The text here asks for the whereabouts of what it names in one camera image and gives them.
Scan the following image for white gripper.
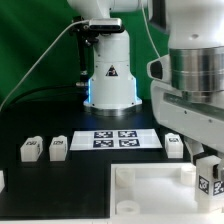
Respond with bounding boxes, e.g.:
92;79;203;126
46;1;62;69
151;80;224;182

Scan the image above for white square tabletop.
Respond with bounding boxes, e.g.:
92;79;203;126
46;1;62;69
110;163;224;224

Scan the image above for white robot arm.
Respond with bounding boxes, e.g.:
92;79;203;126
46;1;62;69
144;0;224;165

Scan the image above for white block at left edge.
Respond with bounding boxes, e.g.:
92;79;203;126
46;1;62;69
0;170;5;193

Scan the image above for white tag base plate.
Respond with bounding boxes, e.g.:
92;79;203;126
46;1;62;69
70;129;161;151

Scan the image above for grey camera on stand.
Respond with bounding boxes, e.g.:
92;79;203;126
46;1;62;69
69;16;124;80

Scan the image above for white camera cable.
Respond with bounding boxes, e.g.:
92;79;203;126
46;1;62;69
0;20;90;113

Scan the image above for black cable on table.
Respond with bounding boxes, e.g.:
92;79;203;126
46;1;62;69
0;84;88;114

